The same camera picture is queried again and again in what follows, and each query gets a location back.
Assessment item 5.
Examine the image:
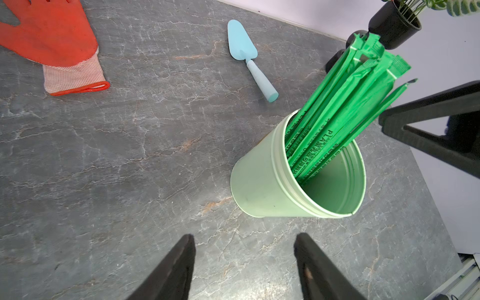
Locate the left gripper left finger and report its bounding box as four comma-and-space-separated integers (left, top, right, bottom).
127, 234, 196, 300

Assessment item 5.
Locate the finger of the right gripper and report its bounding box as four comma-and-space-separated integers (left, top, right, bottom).
379, 80, 480, 178

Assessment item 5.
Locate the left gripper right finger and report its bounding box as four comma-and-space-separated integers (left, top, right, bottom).
294, 232, 365, 300

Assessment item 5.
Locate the light green metal cup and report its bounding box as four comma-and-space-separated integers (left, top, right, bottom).
229, 108, 367, 220

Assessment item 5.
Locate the bundle of green wrapped straws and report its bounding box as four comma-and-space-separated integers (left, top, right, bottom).
285, 34, 411, 185

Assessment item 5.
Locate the green plant in black pot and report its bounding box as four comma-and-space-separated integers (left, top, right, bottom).
346, 0, 480, 50

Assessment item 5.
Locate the light blue garden trowel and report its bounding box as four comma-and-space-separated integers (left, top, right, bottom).
227, 19, 279, 103

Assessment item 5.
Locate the red work glove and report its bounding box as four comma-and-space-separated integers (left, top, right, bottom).
1, 1, 110, 96

